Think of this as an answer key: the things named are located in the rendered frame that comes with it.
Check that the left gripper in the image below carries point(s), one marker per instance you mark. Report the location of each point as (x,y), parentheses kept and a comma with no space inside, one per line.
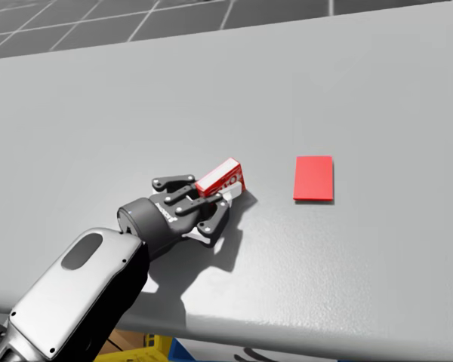
(155,220)

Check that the red and white carton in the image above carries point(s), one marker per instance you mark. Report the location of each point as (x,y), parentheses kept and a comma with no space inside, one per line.
(220,177)

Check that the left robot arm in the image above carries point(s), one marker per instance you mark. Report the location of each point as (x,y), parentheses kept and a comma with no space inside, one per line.
(71,298)

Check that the pink pad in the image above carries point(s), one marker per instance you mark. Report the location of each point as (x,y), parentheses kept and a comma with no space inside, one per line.
(313,178)

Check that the yellow box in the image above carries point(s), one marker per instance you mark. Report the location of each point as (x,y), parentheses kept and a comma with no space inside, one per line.
(151,348)

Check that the brown box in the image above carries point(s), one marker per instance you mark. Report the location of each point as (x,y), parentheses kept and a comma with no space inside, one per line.
(126,341)

